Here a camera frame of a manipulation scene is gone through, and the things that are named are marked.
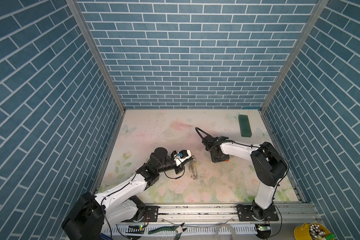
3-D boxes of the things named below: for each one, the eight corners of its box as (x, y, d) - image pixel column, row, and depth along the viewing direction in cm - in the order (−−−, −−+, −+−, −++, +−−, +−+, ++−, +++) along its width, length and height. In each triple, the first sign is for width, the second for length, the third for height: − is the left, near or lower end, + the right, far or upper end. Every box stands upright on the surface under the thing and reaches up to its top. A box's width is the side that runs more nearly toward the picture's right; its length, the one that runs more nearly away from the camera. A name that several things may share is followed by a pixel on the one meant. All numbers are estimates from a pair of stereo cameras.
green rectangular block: (241, 136, 108) (242, 134, 106) (238, 116, 120) (239, 114, 118) (251, 137, 107) (252, 135, 105) (247, 117, 120) (248, 115, 118)
